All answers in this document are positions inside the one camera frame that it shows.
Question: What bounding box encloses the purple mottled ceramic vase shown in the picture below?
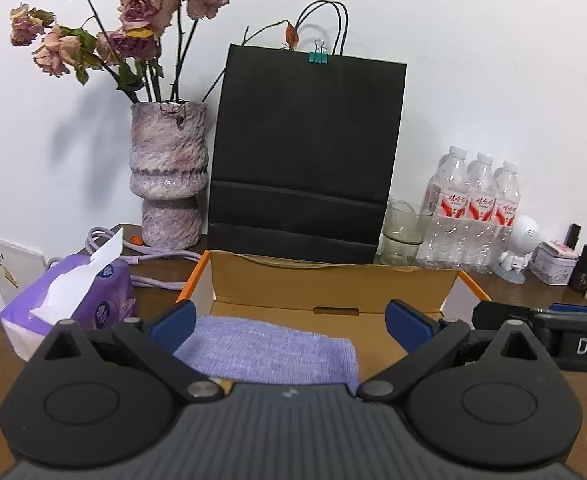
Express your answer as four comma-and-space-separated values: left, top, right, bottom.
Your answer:
130, 101, 209, 250

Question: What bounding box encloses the white grey power cable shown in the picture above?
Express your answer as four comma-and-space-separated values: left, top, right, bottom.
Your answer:
84, 227, 203, 291

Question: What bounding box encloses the purple tissue pack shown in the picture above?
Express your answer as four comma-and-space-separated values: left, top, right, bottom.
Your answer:
0, 226, 139, 362

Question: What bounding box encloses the purple knitted cloth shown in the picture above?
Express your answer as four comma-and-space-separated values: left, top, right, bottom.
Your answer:
172, 315, 360, 394

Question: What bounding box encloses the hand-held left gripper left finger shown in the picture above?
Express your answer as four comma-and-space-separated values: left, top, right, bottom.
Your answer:
38, 299, 232, 404

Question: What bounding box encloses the black paper bag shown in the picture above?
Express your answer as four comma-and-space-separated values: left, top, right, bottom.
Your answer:
207, 0, 408, 266

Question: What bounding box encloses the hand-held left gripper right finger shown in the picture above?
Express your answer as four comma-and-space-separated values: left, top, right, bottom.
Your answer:
356, 298, 551, 404

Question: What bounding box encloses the white astronaut figure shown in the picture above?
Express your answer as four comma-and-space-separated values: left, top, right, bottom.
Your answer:
493, 215, 541, 284

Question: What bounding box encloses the orange cardboard box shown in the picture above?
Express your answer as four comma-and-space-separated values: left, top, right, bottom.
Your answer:
176, 249, 494, 397

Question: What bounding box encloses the small grey tin box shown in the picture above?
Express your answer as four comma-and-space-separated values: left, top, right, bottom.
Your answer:
529, 241, 579, 287

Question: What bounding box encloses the teal binder clip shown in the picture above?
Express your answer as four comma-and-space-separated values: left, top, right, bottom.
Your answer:
307, 39, 329, 65

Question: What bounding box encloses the dried rose bouquet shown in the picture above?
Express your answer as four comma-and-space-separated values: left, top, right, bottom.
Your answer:
8, 0, 302, 111

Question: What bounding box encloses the black cosmetic bottle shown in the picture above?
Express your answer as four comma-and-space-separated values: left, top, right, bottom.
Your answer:
568, 243, 587, 292

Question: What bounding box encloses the clear water bottle red label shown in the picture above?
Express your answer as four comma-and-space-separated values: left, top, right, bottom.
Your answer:
462, 152, 498, 271
416, 145, 470, 267
491, 160, 522, 261

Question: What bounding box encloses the white book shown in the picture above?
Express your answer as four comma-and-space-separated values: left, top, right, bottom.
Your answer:
0, 233, 47, 307

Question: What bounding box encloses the clear glass cup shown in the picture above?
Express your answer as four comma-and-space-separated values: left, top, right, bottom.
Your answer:
379, 199, 433, 266

